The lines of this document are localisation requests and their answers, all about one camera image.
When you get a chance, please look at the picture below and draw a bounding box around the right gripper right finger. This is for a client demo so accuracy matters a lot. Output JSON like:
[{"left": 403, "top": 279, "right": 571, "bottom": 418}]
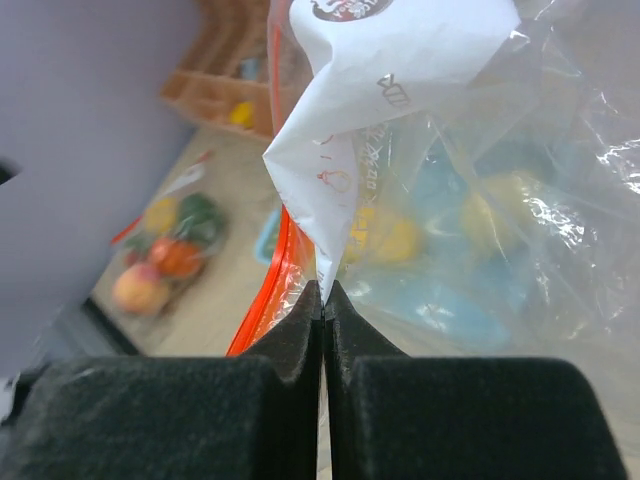
[{"left": 323, "top": 285, "right": 627, "bottom": 479}]

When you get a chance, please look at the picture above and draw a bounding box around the small orange pumpkin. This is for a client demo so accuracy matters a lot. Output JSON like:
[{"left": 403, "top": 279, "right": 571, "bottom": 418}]
[{"left": 149, "top": 237, "right": 204, "bottom": 279}]

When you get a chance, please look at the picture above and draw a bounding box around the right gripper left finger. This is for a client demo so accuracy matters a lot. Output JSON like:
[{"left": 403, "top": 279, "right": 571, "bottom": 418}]
[{"left": 1, "top": 282, "right": 321, "bottom": 479}]

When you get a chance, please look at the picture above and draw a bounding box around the blue plastic basket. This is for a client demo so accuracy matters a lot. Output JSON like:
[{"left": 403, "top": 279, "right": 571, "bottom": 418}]
[{"left": 254, "top": 139, "right": 551, "bottom": 351}]

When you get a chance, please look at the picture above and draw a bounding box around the yellow bell pepper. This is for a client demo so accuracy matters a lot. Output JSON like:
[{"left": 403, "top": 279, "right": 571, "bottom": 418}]
[{"left": 343, "top": 207, "right": 424, "bottom": 264}]

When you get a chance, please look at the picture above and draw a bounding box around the red yellow peach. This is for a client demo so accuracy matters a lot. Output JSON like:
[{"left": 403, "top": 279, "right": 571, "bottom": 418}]
[{"left": 112, "top": 263, "right": 171, "bottom": 316}]

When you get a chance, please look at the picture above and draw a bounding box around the clear zip bag orange zipper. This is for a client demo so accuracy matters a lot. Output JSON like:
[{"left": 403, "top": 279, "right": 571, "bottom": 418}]
[{"left": 111, "top": 150, "right": 227, "bottom": 317}]

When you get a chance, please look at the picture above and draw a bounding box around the yellow block in organizer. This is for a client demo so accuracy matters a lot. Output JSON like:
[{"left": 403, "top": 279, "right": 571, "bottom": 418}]
[{"left": 229, "top": 101, "right": 254, "bottom": 130}]

